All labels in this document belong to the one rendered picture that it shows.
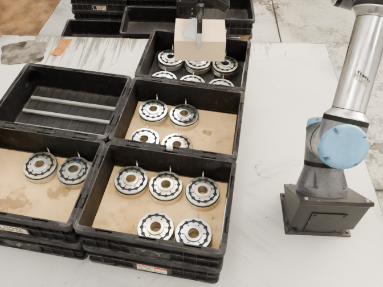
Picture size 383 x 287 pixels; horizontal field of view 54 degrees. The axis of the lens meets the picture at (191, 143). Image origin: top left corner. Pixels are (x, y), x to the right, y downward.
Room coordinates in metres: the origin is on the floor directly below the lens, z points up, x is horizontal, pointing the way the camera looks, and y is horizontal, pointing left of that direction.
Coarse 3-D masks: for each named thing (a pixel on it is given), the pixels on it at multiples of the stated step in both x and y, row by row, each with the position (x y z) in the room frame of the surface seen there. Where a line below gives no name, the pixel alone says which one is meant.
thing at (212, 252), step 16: (112, 144) 0.71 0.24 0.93; (128, 144) 0.71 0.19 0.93; (208, 160) 0.67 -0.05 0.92; (224, 160) 0.66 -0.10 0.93; (96, 176) 0.59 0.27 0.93; (80, 208) 0.49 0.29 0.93; (224, 224) 0.46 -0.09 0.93; (128, 240) 0.41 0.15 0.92; (144, 240) 0.40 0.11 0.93; (160, 240) 0.41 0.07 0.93; (224, 240) 0.41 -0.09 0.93; (208, 256) 0.38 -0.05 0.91
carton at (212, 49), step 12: (180, 24) 1.06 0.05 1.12; (204, 24) 1.06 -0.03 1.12; (216, 24) 1.07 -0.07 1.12; (180, 36) 1.00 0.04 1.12; (204, 36) 1.00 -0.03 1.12; (216, 36) 1.00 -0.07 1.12; (180, 48) 0.97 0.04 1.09; (192, 48) 0.97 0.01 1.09; (204, 48) 0.97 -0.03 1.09; (216, 48) 0.97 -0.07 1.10; (192, 60) 0.97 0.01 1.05; (204, 60) 0.97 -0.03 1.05; (216, 60) 0.97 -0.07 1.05
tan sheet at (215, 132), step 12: (168, 108) 0.97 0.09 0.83; (132, 120) 0.90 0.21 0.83; (168, 120) 0.91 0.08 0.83; (204, 120) 0.91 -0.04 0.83; (216, 120) 0.91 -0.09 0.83; (228, 120) 0.92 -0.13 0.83; (132, 132) 0.85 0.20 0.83; (156, 132) 0.85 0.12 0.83; (168, 132) 0.85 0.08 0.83; (180, 132) 0.85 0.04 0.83; (192, 132) 0.85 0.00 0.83; (204, 132) 0.86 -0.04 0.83; (216, 132) 0.86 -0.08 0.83; (228, 132) 0.86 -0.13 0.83; (192, 144) 0.80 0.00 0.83; (204, 144) 0.80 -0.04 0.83; (216, 144) 0.80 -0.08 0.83; (228, 144) 0.81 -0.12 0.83
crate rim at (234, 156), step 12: (132, 84) 0.98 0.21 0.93; (168, 84) 0.99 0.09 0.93; (180, 84) 0.99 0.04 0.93; (192, 84) 0.99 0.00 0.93; (120, 108) 0.86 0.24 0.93; (240, 108) 0.89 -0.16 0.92; (240, 120) 0.83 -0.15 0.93; (240, 132) 0.77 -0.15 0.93; (144, 144) 0.71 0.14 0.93; (156, 144) 0.72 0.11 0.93; (216, 156) 0.68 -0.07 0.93; (228, 156) 0.68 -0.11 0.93
